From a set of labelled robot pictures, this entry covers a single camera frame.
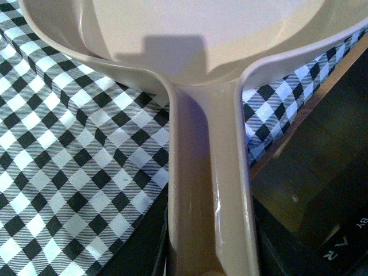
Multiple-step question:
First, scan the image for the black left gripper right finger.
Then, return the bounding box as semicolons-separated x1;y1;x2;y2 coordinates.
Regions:
253;198;318;275

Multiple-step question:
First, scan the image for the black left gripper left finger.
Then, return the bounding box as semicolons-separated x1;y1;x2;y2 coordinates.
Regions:
99;188;168;276

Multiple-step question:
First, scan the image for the beige plastic dustpan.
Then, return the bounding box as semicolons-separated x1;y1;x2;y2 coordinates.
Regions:
20;1;367;275

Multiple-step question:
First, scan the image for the black box with lettering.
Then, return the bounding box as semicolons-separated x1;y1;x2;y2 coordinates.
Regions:
243;28;367;275

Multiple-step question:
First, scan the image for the black white checkered tablecloth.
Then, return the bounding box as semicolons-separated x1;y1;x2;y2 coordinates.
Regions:
0;0;365;276

